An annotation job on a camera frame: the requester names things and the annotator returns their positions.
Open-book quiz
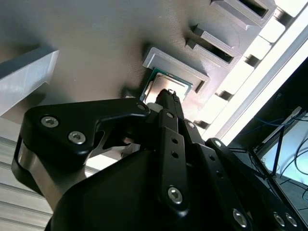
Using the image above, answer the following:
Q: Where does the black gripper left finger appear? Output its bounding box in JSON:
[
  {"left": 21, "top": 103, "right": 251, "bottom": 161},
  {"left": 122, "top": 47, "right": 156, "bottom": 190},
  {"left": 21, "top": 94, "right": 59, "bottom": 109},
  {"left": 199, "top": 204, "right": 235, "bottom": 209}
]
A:
[{"left": 11, "top": 89, "right": 191, "bottom": 218}]

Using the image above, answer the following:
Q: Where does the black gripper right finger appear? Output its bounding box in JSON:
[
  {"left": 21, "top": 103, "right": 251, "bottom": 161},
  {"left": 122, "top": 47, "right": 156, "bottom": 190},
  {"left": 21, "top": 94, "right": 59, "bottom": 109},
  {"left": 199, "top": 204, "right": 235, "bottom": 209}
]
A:
[{"left": 173, "top": 94, "right": 303, "bottom": 231}]

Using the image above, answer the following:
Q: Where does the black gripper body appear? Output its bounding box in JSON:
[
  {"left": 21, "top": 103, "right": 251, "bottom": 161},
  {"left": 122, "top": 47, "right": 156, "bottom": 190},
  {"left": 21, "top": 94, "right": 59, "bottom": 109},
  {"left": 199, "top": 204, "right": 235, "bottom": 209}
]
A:
[{"left": 44, "top": 149, "right": 253, "bottom": 231}]

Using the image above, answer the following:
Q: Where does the silver topped CPU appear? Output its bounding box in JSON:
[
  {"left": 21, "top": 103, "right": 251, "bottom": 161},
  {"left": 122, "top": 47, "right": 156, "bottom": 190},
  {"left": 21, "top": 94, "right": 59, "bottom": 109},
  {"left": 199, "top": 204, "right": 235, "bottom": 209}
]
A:
[{"left": 139, "top": 68, "right": 193, "bottom": 106}]

